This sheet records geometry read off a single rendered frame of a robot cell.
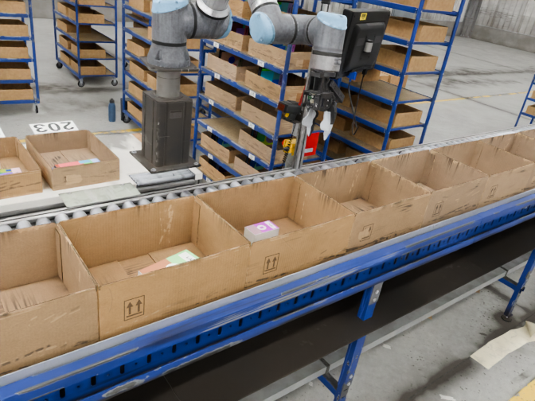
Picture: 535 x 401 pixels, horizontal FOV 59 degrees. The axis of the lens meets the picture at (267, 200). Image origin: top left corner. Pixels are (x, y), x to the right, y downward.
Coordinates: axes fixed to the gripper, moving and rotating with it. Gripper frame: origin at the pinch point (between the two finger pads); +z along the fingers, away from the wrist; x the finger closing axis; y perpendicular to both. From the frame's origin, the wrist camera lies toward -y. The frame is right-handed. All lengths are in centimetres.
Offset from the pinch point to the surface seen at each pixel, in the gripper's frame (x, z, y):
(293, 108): -52, 4, -60
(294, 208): -4.6, 27.6, 0.9
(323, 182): -3.0, 20.1, -14.0
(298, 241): 15.9, 24.4, 28.9
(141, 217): -20, 23, 54
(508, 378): 68, 120, -105
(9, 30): -389, -4, -84
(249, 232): -5.3, 30.7, 23.9
